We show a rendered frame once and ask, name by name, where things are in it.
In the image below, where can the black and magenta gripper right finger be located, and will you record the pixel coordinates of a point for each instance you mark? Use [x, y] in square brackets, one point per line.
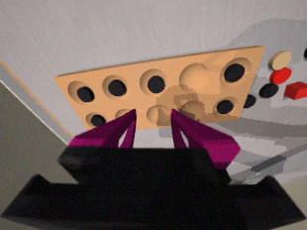
[221, 147]

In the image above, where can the orange wooden tray with round pockets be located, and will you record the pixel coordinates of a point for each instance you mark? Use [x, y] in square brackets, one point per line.
[193, 85]

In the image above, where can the tan round disc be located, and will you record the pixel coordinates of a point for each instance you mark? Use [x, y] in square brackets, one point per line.
[279, 60]

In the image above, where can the red block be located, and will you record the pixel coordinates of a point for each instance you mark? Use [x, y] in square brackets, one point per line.
[296, 90]

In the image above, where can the red disc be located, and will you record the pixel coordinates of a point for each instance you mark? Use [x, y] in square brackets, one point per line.
[279, 76]

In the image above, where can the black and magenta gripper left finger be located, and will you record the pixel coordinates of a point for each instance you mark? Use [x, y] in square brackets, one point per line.
[108, 135]

